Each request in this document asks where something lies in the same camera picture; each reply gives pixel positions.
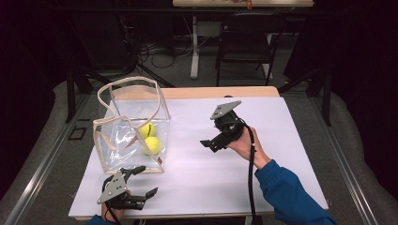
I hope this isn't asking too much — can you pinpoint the black folding chair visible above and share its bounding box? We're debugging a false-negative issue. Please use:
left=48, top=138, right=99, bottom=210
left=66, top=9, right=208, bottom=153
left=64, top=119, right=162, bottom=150
left=215, top=12, right=287, bottom=87

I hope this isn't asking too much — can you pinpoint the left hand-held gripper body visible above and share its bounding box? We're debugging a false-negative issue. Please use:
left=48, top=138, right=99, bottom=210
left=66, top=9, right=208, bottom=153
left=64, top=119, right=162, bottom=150
left=96, top=170, right=148, bottom=211

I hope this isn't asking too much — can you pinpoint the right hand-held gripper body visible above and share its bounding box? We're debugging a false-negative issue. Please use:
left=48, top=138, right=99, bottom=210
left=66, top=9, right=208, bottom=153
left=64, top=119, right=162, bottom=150
left=209, top=99, right=246, bottom=149

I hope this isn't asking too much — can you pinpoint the metal floor rail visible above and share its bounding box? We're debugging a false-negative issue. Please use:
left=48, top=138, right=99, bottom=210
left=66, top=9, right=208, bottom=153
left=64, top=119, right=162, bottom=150
left=308, top=96, right=380, bottom=225
left=3, top=93, right=92, bottom=225

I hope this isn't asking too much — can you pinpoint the right hand-held gripper black cable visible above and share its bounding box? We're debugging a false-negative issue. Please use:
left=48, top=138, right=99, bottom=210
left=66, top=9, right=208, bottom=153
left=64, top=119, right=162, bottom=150
left=215, top=118, right=258, bottom=225

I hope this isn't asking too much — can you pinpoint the light wooden table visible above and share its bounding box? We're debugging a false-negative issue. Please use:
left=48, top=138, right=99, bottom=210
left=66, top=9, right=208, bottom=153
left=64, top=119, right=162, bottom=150
left=74, top=85, right=320, bottom=222

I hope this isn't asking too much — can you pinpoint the person's left hand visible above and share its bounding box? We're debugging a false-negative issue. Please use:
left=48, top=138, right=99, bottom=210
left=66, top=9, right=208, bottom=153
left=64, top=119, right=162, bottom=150
left=99, top=188, right=132, bottom=221

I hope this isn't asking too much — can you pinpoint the clear plastic bag beige trim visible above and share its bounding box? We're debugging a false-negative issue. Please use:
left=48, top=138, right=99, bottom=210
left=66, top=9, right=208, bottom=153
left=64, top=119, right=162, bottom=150
left=92, top=76, right=172, bottom=175

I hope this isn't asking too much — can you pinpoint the yellow tennis ball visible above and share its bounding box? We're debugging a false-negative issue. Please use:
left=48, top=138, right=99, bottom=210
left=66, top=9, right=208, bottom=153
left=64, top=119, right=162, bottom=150
left=143, top=136, right=162, bottom=156
left=139, top=122, right=157, bottom=139

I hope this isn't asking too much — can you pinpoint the white table mat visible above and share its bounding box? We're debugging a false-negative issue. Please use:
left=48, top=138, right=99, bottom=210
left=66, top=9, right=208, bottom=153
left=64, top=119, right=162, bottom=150
left=68, top=96, right=329, bottom=218

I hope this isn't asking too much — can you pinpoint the left hand-held gripper black cable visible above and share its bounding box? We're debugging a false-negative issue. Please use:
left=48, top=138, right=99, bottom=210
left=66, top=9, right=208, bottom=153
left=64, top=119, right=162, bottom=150
left=100, top=175, right=124, bottom=225

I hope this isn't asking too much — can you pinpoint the person's right hand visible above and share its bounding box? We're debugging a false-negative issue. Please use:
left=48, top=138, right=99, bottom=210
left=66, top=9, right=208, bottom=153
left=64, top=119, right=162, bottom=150
left=225, top=126, right=266, bottom=163

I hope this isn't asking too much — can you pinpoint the tangle of floor cables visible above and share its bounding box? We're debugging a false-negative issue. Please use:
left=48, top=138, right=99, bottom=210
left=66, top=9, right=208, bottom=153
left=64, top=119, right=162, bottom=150
left=137, top=38, right=195, bottom=69

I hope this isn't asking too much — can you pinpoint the hand-held gripper black cable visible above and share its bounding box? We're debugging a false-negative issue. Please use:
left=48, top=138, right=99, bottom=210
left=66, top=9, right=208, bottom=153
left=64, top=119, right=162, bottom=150
left=215, top=118, right=258, bottom=225
left=100, top=175, right=124, bottom=225

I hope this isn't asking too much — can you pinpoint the wooden desk with white legs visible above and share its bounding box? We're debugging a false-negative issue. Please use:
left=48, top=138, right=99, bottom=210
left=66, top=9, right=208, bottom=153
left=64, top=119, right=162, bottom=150
left=172, top=0, right=314, bottom=80

